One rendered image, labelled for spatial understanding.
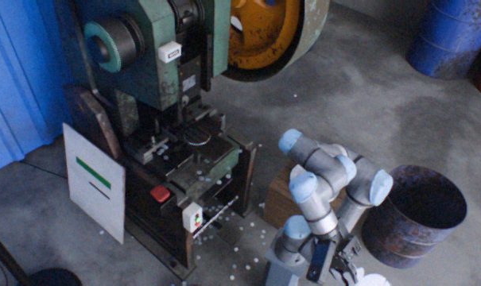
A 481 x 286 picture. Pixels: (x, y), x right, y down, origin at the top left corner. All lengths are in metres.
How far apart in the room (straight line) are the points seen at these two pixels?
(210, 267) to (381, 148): 1.61
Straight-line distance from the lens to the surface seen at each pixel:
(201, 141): 1.75
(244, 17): 1.77
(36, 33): 2.60
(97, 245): 2.42
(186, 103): 1.65
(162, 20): 1.31
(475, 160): 3.39
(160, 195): 1.60
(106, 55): 1.33
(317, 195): 0.97
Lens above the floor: 2.05
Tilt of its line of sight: 47 degrees down
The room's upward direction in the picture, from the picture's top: 6 degrees clockwise
